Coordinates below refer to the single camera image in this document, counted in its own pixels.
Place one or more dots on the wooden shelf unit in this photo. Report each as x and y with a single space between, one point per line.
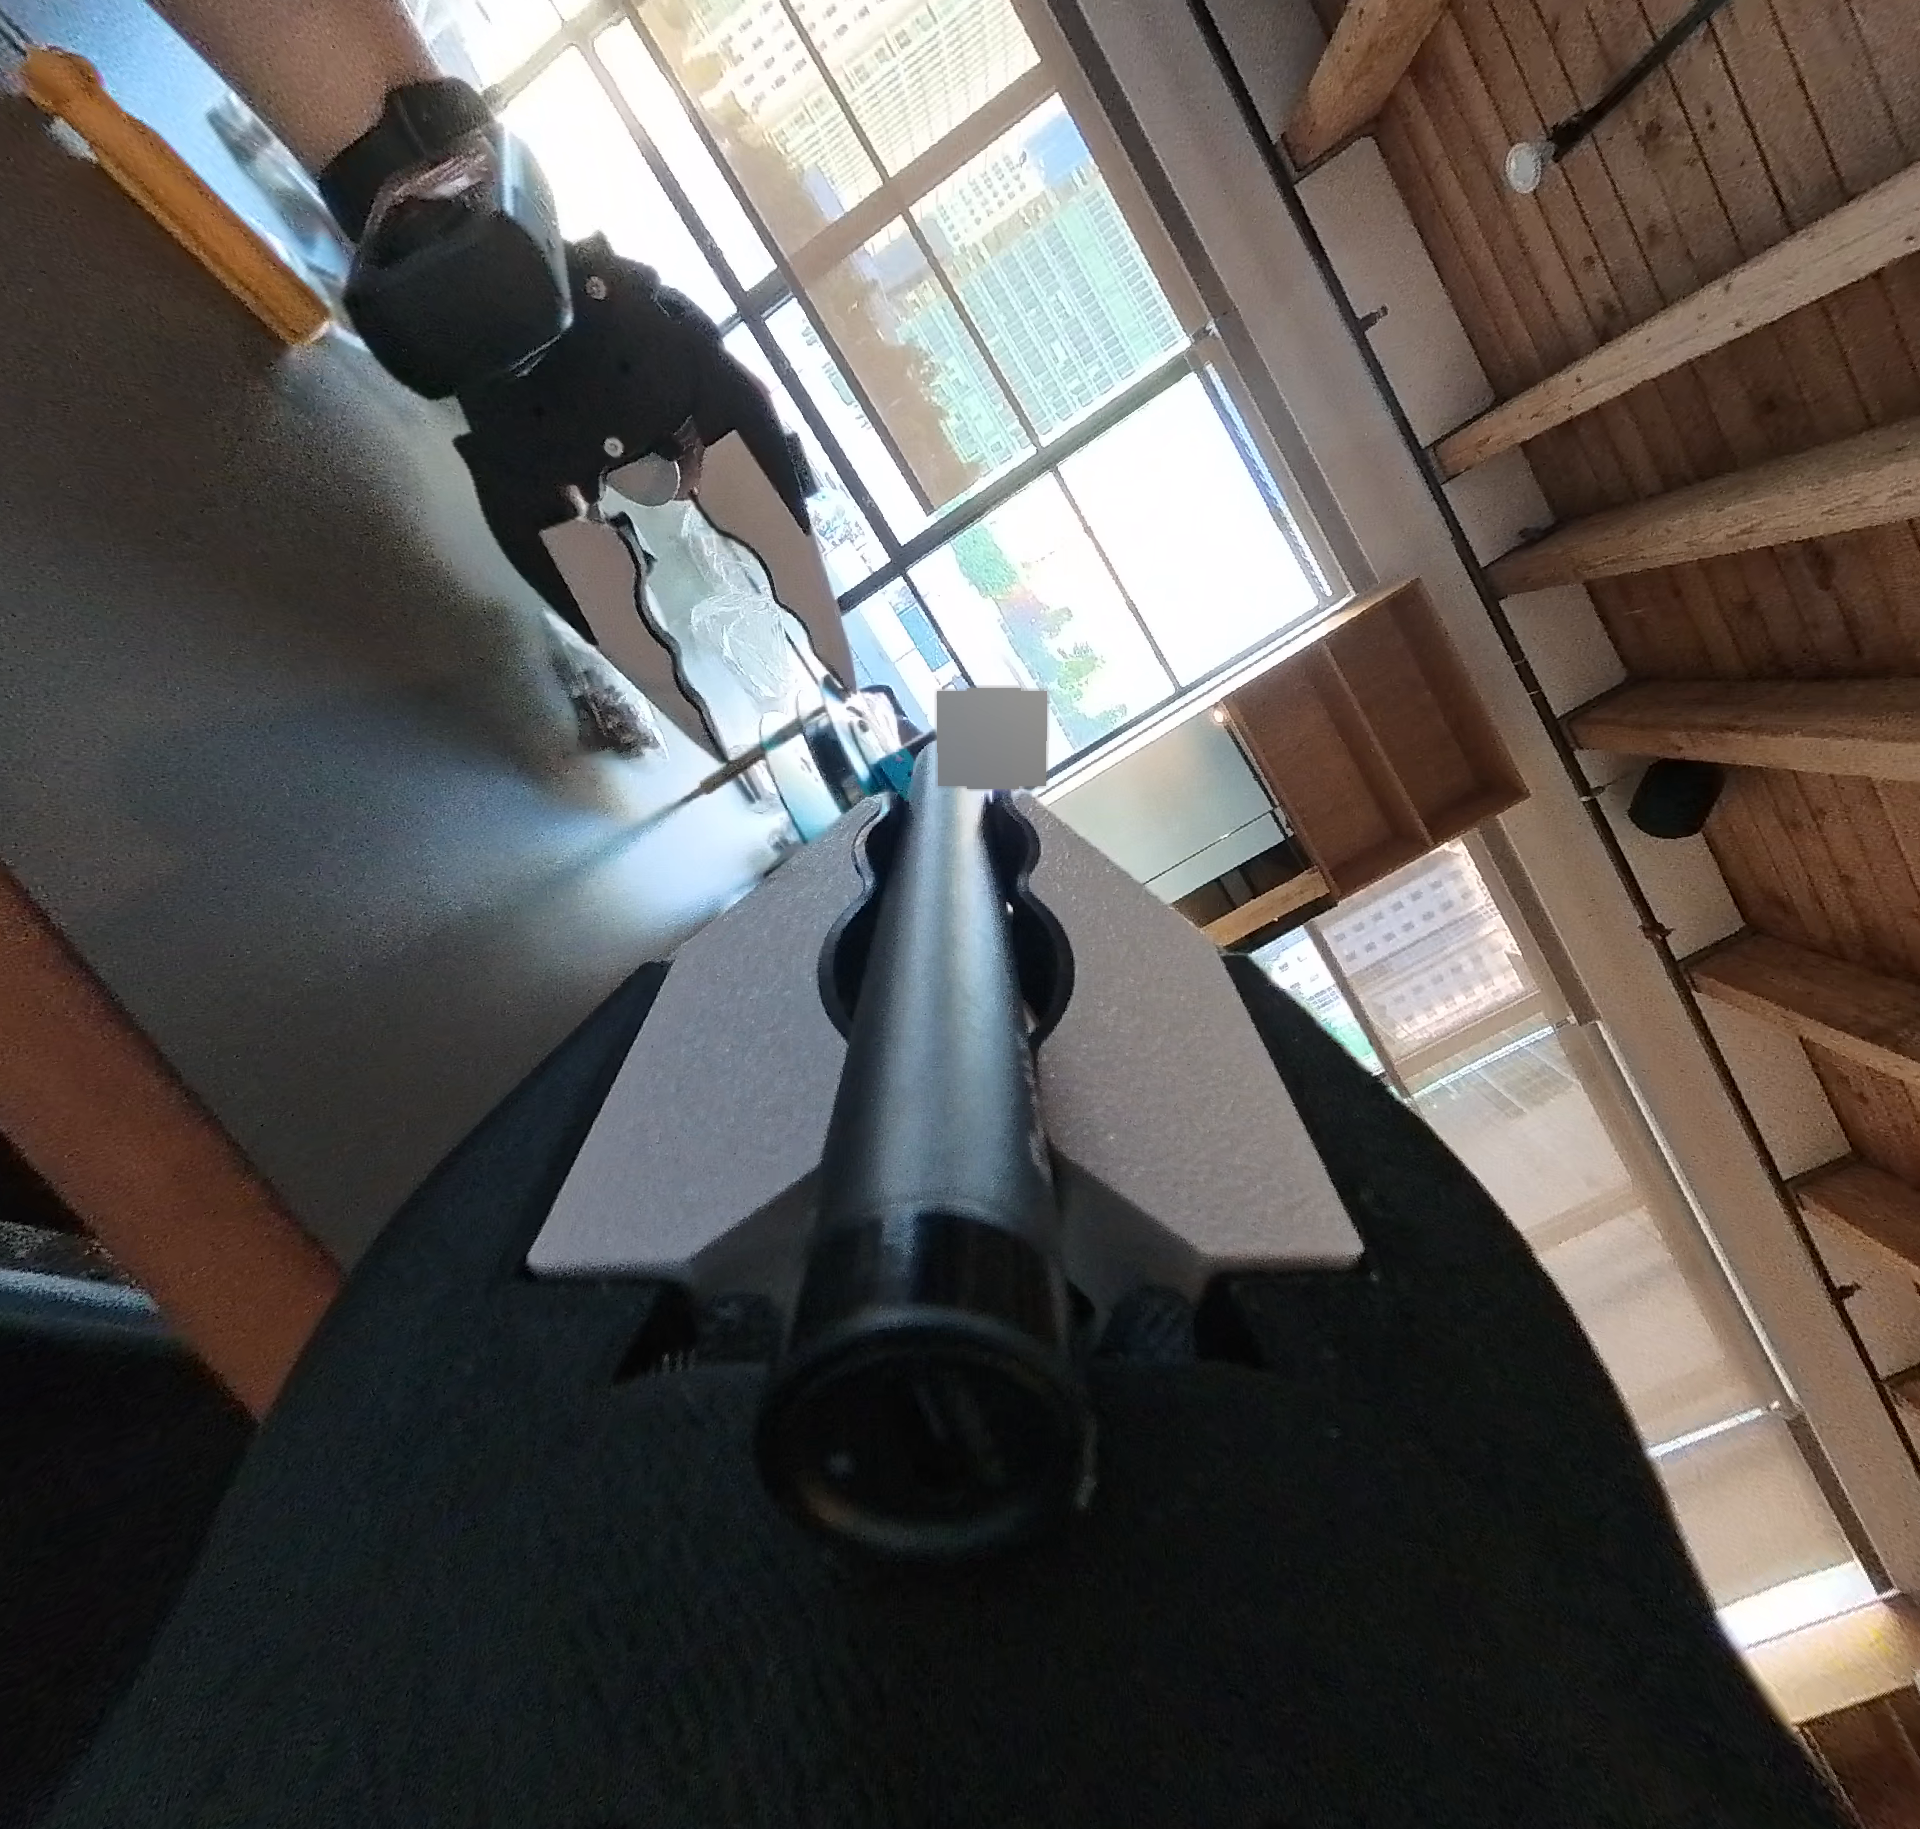
1365 735

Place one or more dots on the blue toy robot arm base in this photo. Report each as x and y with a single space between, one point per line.
840 772

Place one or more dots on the yellow wooden stick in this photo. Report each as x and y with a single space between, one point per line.
164 194

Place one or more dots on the bag of metal screws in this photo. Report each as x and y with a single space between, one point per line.
607 705

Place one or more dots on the person's left forearm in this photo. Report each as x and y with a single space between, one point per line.
269 15

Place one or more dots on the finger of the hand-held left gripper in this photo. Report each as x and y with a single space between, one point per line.
599 577
757 540

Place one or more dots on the crumpled clear plastic bag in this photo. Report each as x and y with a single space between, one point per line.
742 630

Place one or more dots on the grey desk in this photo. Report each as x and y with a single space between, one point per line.
301 659

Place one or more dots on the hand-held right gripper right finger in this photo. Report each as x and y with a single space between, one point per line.
1184 1109

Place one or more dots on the black ceiling speaker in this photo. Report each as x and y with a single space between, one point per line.
1672 799

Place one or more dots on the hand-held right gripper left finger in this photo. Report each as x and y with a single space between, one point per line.
706 1109

